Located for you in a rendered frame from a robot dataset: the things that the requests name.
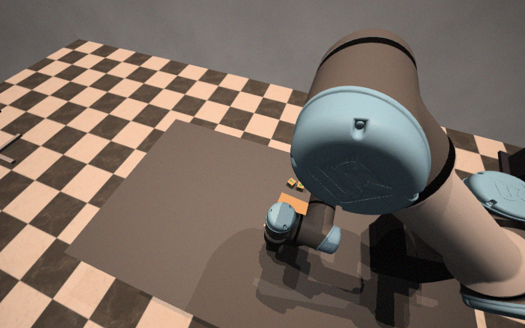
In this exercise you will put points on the orange flat mat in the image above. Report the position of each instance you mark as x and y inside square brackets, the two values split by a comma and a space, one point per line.
[298, 205]

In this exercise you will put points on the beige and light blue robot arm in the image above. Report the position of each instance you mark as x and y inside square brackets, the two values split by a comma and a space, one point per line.
[365, 141]

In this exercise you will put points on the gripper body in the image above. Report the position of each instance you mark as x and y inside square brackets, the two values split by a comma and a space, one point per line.
[277, 243]

